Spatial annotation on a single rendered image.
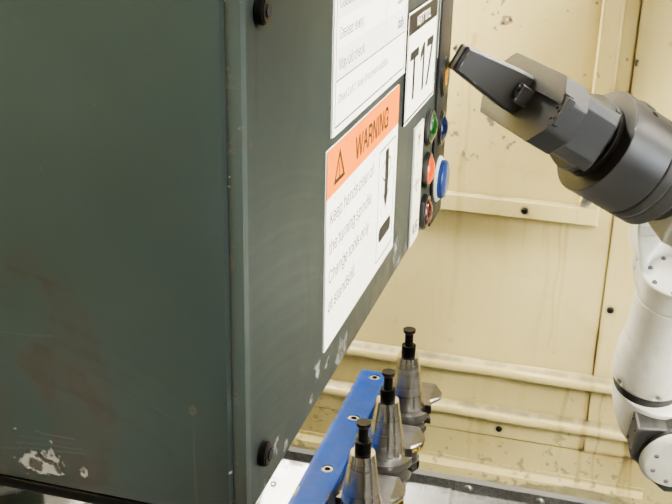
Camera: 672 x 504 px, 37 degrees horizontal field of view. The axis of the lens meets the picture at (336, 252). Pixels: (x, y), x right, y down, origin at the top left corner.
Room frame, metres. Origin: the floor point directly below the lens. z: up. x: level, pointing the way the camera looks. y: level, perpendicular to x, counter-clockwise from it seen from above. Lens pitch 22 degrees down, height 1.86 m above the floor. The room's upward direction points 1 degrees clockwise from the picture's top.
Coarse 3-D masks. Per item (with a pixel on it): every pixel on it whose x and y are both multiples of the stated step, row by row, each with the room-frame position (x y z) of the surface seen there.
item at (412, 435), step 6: (402, 426) 1.05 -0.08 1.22; (408, 426) 1.05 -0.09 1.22; (414, 426) 1.05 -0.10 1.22; (408, 432) 1.04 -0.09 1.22; (414, 432) 1.04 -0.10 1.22; (420, 432) 1.04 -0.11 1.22; (408, 438) 1.02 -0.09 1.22; (414, 438) 1.02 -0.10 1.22; (420, 438) 1.03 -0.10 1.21; (414, 444) 1.01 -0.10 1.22; (420, 444) 1.02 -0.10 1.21
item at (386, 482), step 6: (378, 474) 0.95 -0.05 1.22; (342, 480) 0.94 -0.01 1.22; (384, 480) 0.94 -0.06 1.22; (390, 480) 0.94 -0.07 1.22; (396, 480) 0.94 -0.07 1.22; (342, 486) 0.92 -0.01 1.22; (384, 486) 0.93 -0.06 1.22; (390, 486) 0.93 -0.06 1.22; (396, 486) 0.93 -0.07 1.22; (402, 486) 0.93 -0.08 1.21; (336, 492) 0.91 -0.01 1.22; (384, 492) 0.91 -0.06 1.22; (390, 492) 0.92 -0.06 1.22; (396, 492) 0.92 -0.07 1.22; (402, 492) 0.92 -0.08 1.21; (390, 498) 0.90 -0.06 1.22; (396, 498) 0.91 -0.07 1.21; (402, 498) 0.91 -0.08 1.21
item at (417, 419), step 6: (426, 402) 1.09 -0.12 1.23; (426, 408) 1.08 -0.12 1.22; (402, 414) 1.06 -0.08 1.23; (408, 414) 1.06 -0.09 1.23; (414, 414) 1.06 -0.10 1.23; (420, 414) 1.06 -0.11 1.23; (426, 414) 1.07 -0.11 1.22; (402, 420) 1.06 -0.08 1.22; (408, 420) 1.06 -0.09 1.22; (414, 420) 1.06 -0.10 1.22; (420, 420) 1.06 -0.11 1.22; (426, 420) 1.08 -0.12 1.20; (420, 426) 1.06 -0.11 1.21
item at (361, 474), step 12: (360, 456) 0.87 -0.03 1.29; (372, 456) 0.87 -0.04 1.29; (348, 468) 0.87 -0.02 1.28; (360, 468) 0.86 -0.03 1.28; (372, 468) 0.86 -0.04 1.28; (348, 480) 0.87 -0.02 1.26; (360, 480) 0.86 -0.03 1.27; (372, 480) 0.86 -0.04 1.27; (348, 492) 0.86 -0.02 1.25; (360, 492) 0.86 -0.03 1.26; (372, 492) 0.86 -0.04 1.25
